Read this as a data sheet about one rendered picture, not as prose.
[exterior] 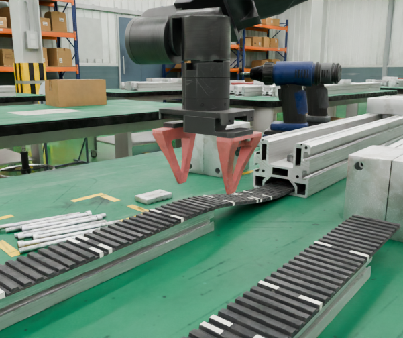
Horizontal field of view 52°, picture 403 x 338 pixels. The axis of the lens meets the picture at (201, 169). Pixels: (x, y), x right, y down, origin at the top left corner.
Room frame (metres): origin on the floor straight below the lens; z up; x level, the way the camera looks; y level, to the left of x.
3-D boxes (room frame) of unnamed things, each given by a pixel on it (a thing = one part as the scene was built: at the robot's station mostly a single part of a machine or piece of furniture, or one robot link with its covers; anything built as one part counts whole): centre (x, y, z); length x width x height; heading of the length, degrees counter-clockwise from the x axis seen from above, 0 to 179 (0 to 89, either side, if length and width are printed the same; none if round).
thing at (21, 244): (0.45, 0.16, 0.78); 0.11 x 0.01 x 0.01; 123
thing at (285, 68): (1.06, -0.20, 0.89); 0.20 x 0.08 x 0.22; 72
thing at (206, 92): (0.50, -0.01, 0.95); 0.10 x 0.07 x 0.07; 51
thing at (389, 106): (1.15, -0.54, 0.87); 0.16 x 0.11 x 0.07; 140
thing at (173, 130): (0.52, 0.01, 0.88); 0.07 x 0.07 x 0.09; 51
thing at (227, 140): (0.49, -0.03, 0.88); 0.07 x 0.07 x 0.09; 51
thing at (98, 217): (0.49, 0.18, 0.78); 0.11 x 0.01 x 0.01; 123
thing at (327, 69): (1.25, -0.31, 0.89); 0.20 x 0.08 x 0.22; 60
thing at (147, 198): (0.61, 0.07, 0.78); 0.05 x 0.03 x 0.01; 135
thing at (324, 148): (0.96, -0.38, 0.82); 0.80 x 0.10 x 0.09; 140
